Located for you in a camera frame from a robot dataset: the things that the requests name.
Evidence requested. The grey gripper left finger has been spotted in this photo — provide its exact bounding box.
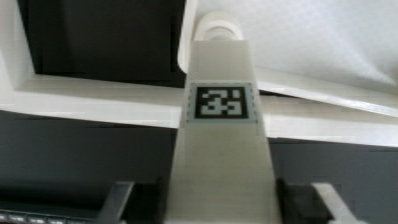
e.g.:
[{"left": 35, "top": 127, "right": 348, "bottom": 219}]
[{"left": 94, "top": 182, "right": 135, "bottom": 224}]

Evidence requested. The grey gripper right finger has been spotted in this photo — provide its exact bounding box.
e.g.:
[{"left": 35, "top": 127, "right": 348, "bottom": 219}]
[{"left": 313, "top": 183, "right": 368, "bottom": 224}]

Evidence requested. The white desk leg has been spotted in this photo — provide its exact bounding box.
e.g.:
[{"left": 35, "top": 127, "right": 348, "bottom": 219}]
[{"left": 162, "top": 11, "right": 284, "bottom": 224}]

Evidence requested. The white desk top panel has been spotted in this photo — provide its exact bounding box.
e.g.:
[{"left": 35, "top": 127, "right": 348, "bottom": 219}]
[{"left": 178, "top": 0, "right": 398, "bottom": 118}]

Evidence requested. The black computer keyboard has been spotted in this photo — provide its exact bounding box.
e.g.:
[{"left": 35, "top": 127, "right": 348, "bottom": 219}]
[{"left": 0, "top": 210, "right": 94, "bottom": 224}]

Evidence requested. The white U-shaped fence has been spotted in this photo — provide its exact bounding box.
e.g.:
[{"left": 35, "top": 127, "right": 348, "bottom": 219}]
[{"left": 0, "top": 0, "right": 398, "bottom": 147}]

